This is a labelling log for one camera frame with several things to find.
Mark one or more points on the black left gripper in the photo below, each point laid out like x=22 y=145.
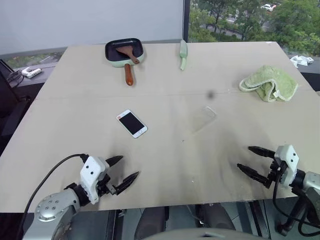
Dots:
x=107 y=186

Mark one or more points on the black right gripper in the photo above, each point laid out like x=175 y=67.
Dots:
x=275 y=175

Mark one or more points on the white smartphone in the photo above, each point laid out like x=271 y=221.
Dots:
x=131 y=123

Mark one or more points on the clear phone case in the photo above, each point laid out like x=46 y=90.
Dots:
x=202 y=120

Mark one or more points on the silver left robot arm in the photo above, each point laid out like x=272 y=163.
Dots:
x=50 y=207

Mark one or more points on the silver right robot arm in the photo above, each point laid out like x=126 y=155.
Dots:
x=312 y=185

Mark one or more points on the green towel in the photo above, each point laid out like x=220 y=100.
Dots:
x=270 y=82

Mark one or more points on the crumpled white wrapper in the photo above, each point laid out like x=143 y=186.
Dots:
x=301 y=60

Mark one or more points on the brown wooden spatula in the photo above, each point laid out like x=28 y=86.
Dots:
x=123 y=51

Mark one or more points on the white power strip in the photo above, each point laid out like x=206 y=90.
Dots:
x=31 y=73

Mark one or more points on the pale green brush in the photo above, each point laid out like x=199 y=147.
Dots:
x=183 y=52

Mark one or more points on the white window blind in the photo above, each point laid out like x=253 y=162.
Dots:
x=87 y=22

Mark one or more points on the white car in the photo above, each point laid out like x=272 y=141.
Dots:
x=267 y=7

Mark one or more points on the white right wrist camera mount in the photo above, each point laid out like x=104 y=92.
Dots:
x=288 y=157

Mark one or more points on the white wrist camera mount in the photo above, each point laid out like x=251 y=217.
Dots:
x=91 y=170
x=288 y=157

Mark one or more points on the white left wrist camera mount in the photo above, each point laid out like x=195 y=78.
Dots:
x=91 y=170

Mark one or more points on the dark table frame bar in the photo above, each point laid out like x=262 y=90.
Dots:
x=112 y=225
x=260 y=220

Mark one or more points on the black window frame post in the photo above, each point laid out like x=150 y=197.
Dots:
x=186 y=20

